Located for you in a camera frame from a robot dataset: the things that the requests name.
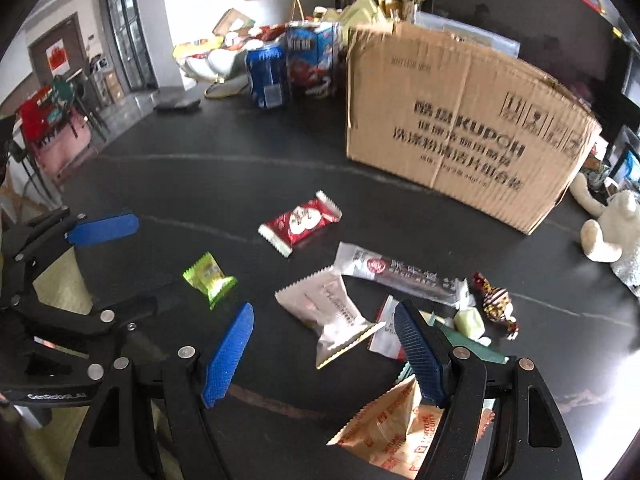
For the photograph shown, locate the cheese snack packet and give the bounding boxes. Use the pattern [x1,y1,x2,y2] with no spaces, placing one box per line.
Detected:
[368,296,406,362]

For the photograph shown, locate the dark green snack packet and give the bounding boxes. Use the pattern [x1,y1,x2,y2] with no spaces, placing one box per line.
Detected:
[396,318,509,385]

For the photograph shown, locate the orange biscuit packet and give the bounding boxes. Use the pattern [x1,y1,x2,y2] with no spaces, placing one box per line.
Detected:
[326,375,497,480]

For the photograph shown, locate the pale green candy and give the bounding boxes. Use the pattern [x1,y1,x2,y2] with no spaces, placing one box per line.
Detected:
[454,308,486,340]

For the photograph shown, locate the green candy packet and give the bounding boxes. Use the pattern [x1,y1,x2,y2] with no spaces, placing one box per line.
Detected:
[182,252,236,310]

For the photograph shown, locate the striped candy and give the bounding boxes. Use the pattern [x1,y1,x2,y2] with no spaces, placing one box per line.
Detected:
[473,272,520,340]

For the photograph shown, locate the long dark snack bar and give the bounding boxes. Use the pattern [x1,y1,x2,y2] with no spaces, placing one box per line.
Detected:
[333,242,475,310]

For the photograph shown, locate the red white candy wrapper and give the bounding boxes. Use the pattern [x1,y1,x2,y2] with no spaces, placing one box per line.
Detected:
[258,190,343,258]

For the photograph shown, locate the dining chair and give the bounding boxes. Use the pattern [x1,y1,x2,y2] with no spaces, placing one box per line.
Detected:
[52,75,107,142]

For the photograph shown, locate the black remote control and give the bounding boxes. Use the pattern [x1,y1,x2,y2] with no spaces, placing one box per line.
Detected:
[154,98,201,113]

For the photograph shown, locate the white lower snack bowl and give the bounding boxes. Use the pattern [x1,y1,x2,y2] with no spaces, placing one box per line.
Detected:
[172,36,250,100]

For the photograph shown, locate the white plush sheep toy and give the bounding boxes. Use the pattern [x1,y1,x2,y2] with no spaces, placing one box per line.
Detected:
[569,171,640,302]

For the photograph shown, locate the black glass door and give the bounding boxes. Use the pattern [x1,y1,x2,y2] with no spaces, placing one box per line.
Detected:
[103,0,157,91]

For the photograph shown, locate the blue soda can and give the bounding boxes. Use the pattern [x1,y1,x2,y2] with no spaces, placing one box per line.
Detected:
[245,42,288,110]

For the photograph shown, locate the brown cardboard box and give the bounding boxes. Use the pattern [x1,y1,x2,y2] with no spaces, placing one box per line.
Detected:
[346,22,602,234]

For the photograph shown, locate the dark tray with items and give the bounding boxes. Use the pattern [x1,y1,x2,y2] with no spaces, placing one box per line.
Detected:
[579,152,611,193]

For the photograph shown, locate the blue candy box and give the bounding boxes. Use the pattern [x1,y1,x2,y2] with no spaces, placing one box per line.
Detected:
[285,21,340,99]

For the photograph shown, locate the yellow mountain tissue holder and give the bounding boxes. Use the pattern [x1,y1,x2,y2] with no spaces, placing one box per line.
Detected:
[312,0,392,28]

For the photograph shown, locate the black television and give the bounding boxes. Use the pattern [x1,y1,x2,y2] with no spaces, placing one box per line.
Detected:
[435,0,639,106]

